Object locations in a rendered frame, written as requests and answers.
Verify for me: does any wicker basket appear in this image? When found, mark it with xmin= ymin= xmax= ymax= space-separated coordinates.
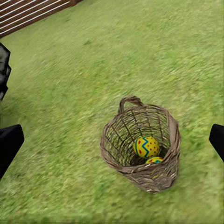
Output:
xmin=99 ymin=95 xmax=182 ymax=194

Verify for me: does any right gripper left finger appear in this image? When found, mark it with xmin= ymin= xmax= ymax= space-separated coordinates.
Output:
xmin=0 ymin=124 xmax=24 ymax=180

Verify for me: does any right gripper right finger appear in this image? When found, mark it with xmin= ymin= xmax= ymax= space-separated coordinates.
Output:
xmin=209 ymin=124 xmax=224 ymax=162

